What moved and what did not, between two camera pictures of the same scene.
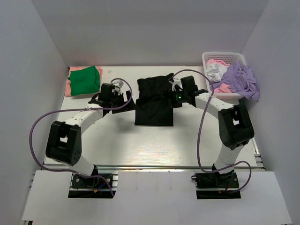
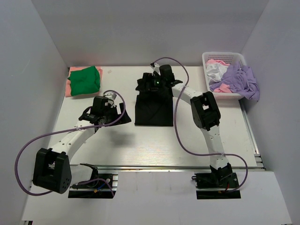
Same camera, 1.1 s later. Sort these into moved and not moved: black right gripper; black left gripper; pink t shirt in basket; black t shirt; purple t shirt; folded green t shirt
Moved: black left gripper; black right gripper
Not moved: black t shirt; folded green t shirt; purple t shirt; pink t shirt in basket
